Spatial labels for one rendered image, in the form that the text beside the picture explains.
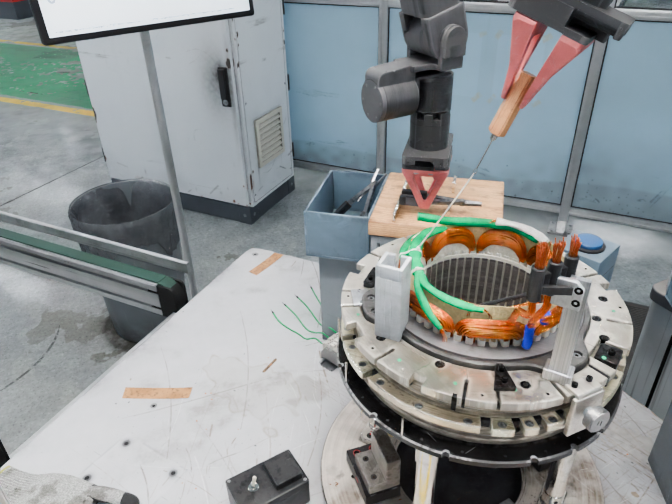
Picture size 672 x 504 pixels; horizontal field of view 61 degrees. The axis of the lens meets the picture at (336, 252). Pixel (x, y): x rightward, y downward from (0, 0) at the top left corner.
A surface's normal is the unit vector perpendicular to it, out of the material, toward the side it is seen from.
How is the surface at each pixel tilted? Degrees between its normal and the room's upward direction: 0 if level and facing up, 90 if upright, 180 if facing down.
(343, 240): 90
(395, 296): 90
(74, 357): 0
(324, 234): 90
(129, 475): 0
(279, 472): 0
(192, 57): 90
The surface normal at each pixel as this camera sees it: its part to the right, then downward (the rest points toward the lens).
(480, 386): -0.03, -0.85
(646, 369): -0.89, 0.26
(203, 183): -0.43, 0.48
